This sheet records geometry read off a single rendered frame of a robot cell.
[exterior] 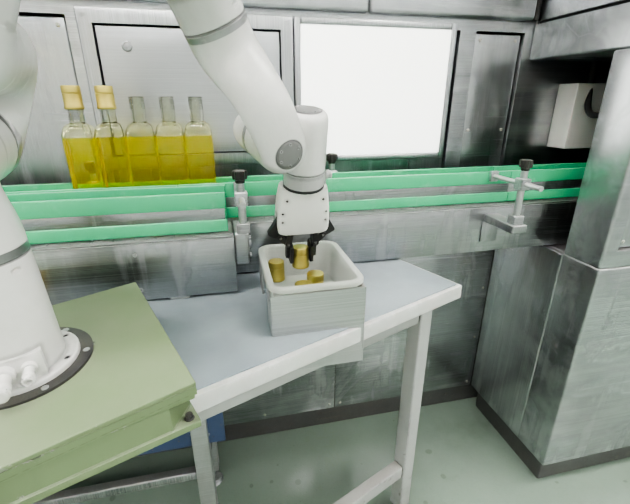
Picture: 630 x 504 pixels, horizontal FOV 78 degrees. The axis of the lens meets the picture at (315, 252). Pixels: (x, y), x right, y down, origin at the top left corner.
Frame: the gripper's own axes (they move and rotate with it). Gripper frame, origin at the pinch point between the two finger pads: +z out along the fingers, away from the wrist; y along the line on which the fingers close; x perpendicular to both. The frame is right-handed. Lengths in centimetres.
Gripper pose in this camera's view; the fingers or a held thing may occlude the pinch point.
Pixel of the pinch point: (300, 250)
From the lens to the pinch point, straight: 80.6
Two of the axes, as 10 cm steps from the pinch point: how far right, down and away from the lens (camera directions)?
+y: -9.7, 1.0, -2.3
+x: 2.4, 5.8, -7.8
